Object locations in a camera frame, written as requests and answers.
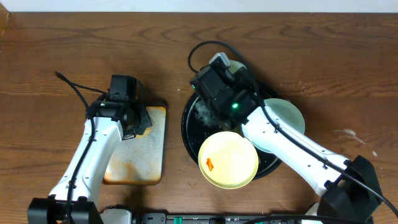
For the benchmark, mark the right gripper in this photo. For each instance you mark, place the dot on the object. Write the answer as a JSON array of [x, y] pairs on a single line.
[[244, 77]]

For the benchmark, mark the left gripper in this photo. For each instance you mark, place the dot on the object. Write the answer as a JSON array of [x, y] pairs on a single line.
[[145, 121]]

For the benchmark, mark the light blue plate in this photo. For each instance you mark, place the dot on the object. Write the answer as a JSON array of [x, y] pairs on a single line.
[[235, 66], [292, 115]]

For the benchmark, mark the green yellow sponge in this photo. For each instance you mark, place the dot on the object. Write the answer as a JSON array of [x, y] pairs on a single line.
[[145, 133]]

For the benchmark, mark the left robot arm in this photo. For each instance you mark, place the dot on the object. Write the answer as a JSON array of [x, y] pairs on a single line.
[[74, 199]]

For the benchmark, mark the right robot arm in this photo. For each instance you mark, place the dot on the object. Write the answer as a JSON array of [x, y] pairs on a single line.
[[349, 190]]

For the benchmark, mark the round black tray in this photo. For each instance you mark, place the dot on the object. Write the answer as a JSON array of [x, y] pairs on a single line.
[[197, 125]]

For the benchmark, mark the small rectangular black tray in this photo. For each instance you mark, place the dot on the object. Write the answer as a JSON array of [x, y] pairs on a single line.
[[164, 140]]

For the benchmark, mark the yellow plate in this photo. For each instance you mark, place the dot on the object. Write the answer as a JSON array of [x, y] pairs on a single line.
[[228, 160]]

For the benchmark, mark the stained white cloth pad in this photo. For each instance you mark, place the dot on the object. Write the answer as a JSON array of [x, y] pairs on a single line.
[[143, 155]]

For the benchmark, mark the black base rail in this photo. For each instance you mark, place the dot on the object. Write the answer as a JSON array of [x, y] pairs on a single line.
[[193, 218]]

